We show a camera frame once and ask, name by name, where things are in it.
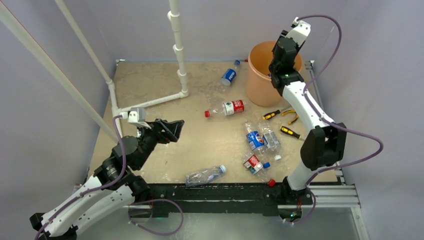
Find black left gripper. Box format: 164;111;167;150
135;118;184;169

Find red label water bottle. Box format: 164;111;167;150
204;99;247;118

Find clear white cap bottle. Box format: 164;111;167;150
185;165;227;187

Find small blue Pepsi bottle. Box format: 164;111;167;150
244;121;265;155

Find crushed white cap bottle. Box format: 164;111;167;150
259;121;282;161

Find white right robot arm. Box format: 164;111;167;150
268;30;347;204

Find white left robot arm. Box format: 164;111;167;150
29;118;185;240

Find orange plastic bin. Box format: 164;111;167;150
246;40;288;107

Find red blue label bottle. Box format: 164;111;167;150
243;153;276;187

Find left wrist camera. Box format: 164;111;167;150
119;107;146;126

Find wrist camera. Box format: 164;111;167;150
119;107;146;126
289;17;311;47

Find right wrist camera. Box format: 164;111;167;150
289;17;311;47

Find yellow handled pliers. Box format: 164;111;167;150
281;109;299;125

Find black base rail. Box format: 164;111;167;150
150;182;300;217

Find purple loop cable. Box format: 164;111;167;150
128;198;184;236

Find white PVC pipe frame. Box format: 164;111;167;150
0;0;189;142

